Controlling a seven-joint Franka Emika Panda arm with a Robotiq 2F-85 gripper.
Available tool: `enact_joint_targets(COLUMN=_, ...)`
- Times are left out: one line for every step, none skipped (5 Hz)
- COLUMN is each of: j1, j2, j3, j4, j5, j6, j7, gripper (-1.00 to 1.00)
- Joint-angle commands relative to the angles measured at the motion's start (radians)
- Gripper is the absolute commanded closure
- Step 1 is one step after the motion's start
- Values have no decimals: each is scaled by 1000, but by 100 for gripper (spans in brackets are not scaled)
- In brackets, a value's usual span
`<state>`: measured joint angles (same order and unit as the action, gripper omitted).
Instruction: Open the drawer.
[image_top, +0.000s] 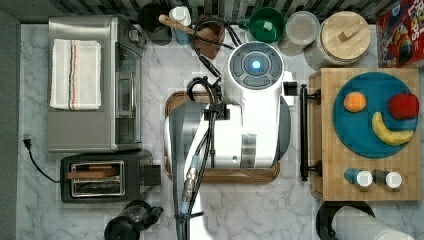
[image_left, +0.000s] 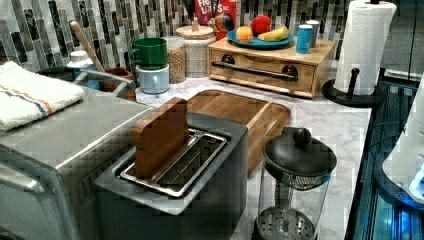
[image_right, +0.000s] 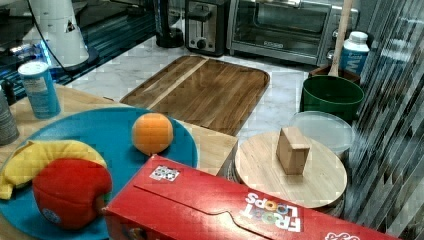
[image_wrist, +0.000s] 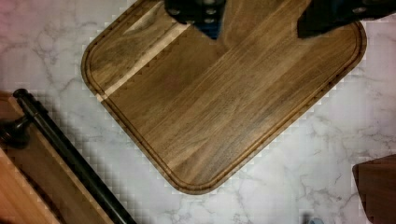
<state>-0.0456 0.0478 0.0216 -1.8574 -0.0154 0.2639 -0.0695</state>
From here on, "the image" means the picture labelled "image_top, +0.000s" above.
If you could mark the teal shaker white cap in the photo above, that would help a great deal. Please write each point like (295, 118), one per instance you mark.
(359, 177)

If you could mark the yellow banana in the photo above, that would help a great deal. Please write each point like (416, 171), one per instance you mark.
(387, 136)

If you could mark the red apple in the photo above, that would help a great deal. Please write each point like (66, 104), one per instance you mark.
(403, 106)

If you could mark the paper towel roll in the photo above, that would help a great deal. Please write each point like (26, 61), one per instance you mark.
(350, 223)

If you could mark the black round cup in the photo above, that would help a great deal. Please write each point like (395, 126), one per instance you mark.
(148, 18)

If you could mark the wooden serving tray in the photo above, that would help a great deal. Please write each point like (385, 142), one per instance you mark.
(226, 175)

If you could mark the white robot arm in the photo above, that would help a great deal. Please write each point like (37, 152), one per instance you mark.
(241, 121)

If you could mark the white capped bottle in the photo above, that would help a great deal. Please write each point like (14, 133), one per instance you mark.
(181, 14)

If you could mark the black slot toaster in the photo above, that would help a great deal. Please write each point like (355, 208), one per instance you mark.
(108, 177)

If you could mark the wooden spoon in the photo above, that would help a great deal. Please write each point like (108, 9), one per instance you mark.
(176, 24)

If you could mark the white striped towel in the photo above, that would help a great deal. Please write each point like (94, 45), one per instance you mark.
(76, 75)

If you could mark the grey shaker white cap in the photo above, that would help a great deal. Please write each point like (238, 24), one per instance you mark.
(391, 179)

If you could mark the brown utensil holder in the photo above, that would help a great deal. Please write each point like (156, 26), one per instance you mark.
(209, 48)

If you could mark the cereal box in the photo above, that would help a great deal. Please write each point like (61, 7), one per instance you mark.
(400, 35)

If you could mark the green funnel cup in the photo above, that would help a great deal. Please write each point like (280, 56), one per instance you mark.
(266, 25)

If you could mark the jar with wooden lid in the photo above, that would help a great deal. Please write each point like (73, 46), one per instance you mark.
(343, 38)

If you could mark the stainless toaster oven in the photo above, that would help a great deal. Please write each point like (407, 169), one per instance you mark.
(117, 124)

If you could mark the orange fruit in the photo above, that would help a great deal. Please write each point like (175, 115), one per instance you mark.
(355, 102)

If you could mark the wooden drawer cabinet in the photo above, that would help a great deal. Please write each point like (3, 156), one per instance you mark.
(326, 148)

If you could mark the black drawer handle bar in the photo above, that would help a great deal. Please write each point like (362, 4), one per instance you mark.
(305, 168)

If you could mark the clear plastic lidded container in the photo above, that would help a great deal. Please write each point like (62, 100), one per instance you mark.
(301, 29)

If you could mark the teal round plate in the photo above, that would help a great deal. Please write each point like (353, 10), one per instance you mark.
(355, 129)

